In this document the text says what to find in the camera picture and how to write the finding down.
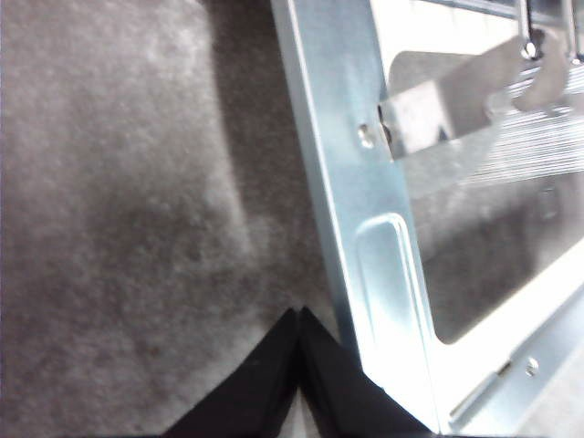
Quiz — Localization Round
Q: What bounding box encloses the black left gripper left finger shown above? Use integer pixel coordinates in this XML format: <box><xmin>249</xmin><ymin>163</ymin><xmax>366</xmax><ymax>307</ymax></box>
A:
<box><xmin>163</xmin><ymin>308</ymin><xmax>299</xmax><ymax>438</ymax></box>

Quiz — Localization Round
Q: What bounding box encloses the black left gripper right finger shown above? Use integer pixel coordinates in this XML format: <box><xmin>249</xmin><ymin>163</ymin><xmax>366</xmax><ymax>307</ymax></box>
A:
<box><xmin>297</xmin><ymin>306</ymin><xmax>433</xmax><ymax>438</ymax></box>

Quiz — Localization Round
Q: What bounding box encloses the chrome wire oven rack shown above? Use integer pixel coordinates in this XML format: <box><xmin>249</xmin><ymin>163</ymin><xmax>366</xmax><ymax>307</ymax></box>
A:
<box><xmin>516</xmin><ymin>0</ymin><xmax>584</xmax><ymax>66</ymax></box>

